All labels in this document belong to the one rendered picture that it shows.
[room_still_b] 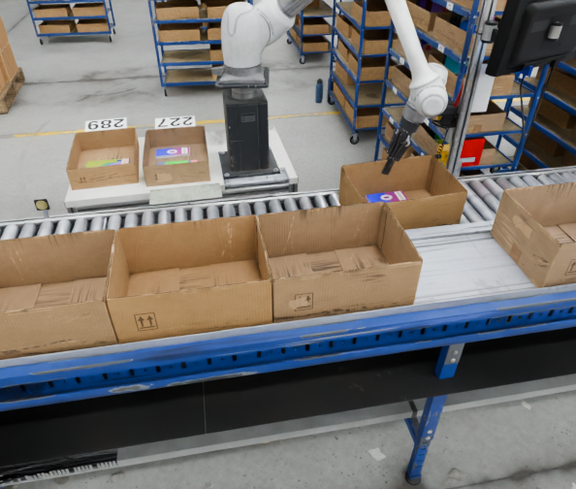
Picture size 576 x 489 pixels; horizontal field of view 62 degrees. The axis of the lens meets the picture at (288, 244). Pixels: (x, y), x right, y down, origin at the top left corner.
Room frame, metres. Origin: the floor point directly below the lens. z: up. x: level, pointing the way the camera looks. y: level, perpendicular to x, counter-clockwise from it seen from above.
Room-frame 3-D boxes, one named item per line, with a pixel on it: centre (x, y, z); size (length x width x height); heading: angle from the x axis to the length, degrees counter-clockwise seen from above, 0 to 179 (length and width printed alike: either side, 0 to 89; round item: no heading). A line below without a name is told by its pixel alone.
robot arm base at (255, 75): (2.05, 0.21, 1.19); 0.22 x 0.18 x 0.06; 91
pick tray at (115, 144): (2.02, 0.84, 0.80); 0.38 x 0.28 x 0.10; 13
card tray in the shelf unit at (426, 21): (3.08, -0.89, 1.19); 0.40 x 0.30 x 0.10; 10
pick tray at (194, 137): (2.04, 0.52, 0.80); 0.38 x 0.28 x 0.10; 11
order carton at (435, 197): (1.60, -0.43, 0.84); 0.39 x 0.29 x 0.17; 103
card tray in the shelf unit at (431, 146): (2.61, -0.97, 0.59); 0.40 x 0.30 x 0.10; 8
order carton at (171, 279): (0.99, 0.26, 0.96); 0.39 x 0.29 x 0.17; 100
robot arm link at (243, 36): (2.06, 0.18, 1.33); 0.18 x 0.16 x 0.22; 155
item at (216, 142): (2.10, 0.50, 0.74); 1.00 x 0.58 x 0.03; 102
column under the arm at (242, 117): (2.05, 0.19, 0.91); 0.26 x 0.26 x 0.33; 12
